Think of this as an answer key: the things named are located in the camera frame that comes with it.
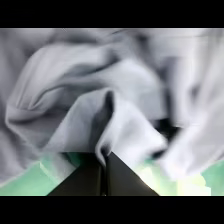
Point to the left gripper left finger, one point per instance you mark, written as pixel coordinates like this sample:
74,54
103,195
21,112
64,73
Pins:
85,181

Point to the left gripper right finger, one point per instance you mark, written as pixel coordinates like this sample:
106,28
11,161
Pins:
125,180

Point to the purple shirt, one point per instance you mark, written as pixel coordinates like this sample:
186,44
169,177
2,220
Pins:
83,86

